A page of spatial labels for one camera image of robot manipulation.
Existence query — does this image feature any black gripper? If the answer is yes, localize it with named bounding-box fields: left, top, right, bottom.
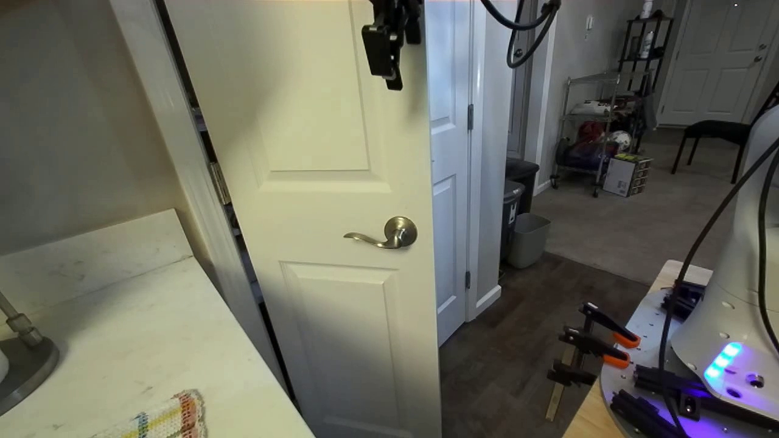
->
left=361, top=0, right=427, bottom=91

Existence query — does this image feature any white panel door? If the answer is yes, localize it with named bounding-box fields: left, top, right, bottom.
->
left=161, top=0, right=445, bottom=438
left=427, top=0, right=475, bottom=348

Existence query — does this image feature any white door jamb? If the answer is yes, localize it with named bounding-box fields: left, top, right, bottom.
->
left=108, top=0, right=288, bottom=391
left=471, top=0, right=521, bottom=322

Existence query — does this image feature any satin nickel door lever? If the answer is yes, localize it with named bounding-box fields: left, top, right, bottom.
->
left=342, top=213, right=422, bottom=253

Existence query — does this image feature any white room door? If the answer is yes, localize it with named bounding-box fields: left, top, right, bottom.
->
left=655, top=0, right=779, bottom=128

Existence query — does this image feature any black trash can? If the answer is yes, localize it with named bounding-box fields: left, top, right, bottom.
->
left=507, top=156, right=544, bottom=215

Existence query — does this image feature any red bag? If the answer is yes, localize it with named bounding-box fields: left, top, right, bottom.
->
left=578, top=119, right=613, bottom=166

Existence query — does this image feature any grey plastic bin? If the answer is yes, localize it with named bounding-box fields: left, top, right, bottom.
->
left=507, top=212, right=554, bottom=271

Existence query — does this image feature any white ball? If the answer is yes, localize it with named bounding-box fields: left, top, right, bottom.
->
left=606, top=128, right=636, bottom=156

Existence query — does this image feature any white cardboard box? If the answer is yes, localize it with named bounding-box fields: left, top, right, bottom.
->
left=604, top=152, right=653, bottom=198

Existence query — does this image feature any black shelf rack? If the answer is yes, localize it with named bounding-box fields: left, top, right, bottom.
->
left=617, top=7, right=677, bottom=135

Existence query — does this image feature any black chair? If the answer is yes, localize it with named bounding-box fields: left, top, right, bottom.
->
left=671, top=80, right=779, bottom=184

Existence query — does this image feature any black orange bar clamp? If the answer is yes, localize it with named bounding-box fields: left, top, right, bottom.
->
left=557, top=326, right=636, bottom=371
left=578, top=298, right=645, bottom=349

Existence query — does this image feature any grey metal mounting plate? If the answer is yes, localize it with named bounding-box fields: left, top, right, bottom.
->
left=599, top=281, right=779, bottom=438

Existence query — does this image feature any white vanity countertop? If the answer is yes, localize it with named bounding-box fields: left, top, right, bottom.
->
left=0, top=206, right=318, bottom=438

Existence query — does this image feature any white striped towel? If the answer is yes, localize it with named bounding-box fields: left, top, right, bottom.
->
left=94, top=387, right=209, bottom=438

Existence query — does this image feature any metal wire utility cart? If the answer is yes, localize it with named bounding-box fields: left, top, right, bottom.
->
left=551, top=69, right=653, bottom=198

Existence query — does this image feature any black base cable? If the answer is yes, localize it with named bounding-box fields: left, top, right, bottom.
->
left=755, top=156, right=779, bottom=352
left=658, top=142, right=779, bottom=374

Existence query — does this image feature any short black mounting bracket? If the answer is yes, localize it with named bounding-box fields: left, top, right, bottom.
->
left=661, top=281, right=706, bottom=322

